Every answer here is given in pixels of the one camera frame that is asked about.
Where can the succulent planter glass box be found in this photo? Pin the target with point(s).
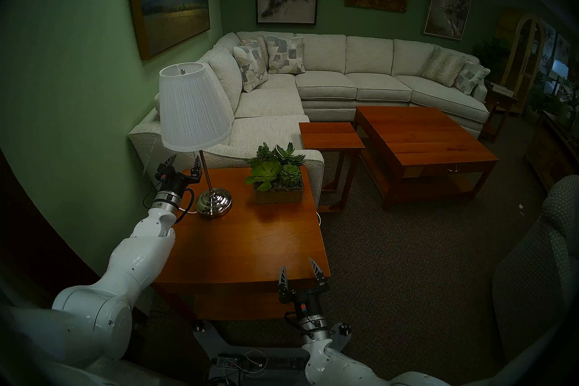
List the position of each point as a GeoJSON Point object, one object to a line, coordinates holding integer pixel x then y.
{"type": "Point", "coordinates": [277, 177]}

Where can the small wooden side table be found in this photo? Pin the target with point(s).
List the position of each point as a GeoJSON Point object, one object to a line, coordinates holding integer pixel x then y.
{"type": "Point", "coordinates": [330, 135]}

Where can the wooden end table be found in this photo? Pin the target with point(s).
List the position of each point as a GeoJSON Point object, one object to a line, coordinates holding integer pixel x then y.
{"type": "Point", "coordinates": [253, 240]}

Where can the dark leafy floor plant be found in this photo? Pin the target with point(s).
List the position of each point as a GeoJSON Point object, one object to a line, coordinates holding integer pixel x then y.
{"type": "Point", "coordinates": [491, 57]}

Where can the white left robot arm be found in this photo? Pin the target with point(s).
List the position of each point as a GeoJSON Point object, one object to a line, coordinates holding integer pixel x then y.
{"type": "Point", "coordinates": [135, 254]}

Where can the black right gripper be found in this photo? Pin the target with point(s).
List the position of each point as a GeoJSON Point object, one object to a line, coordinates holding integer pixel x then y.
{"type": "Point", "coordinates": [306, 301]}

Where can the large wooden coffee table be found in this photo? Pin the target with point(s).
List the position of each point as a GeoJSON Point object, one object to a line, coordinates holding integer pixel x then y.
{"type": "Point", "coordinates": [420, 136]}

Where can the wooden dresser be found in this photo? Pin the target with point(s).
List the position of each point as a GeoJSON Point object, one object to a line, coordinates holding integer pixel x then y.
{"type": "Point", "coordinates": [549, 150]}

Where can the grey robot base frame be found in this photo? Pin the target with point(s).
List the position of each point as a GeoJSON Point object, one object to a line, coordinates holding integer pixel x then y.
{"type": "Point", "coordinates": [212, 346]}

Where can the framed tree landscape painting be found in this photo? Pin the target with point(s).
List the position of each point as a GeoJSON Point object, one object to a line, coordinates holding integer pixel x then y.
{"type": "Point", "coordinates": [448, 4]}

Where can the background lamp white shade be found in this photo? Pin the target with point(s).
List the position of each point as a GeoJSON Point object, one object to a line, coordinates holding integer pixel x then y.
{"type": "Point", "coordinates": [559, 69]}

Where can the chrome lamp with white shade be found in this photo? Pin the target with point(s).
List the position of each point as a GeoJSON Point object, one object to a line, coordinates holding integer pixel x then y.
{"type": "Point", "coordinates": [192, 111]}

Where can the cream sectional sofa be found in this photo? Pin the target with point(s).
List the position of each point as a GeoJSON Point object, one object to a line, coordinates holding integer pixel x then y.
{"type": "Point", "coordinates": [325, 84]}

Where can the striped beige throw pillow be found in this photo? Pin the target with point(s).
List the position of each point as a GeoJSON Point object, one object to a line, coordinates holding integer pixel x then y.
{"type": "Point", "coordinates": [443, 67]}
{"type": "Point", "coordinates": [263, 48]}

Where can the arched wooden display cabinet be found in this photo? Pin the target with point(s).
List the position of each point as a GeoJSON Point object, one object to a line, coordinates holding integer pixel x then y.
{"type": "Point", "coordinates": [520, 55]}

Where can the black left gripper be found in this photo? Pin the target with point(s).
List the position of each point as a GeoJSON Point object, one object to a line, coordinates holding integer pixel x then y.
{"type": "Point", "coordinates": [174, 181]}

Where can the grey patterned throw pillow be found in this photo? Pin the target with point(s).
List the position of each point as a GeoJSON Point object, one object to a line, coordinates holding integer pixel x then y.
{"type": "Point", "coordinates": [249, 66]}
{"type": "Point", "coordinates": [286, 55]}
{"type": "Point", "coordinates": [470, 77]}

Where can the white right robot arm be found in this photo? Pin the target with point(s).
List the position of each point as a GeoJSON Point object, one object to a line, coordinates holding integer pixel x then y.
{"type": "Point", "coordinates": [325, 362]}

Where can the dark wooden corner table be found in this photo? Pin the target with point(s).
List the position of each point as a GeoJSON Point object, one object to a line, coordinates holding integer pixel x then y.
{"type": "Point", "coordinates": [497, 102]}

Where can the green patterned armchair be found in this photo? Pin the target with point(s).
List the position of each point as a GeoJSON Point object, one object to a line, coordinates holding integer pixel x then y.
{"type": "Point", "coordinates": [533, 272]}

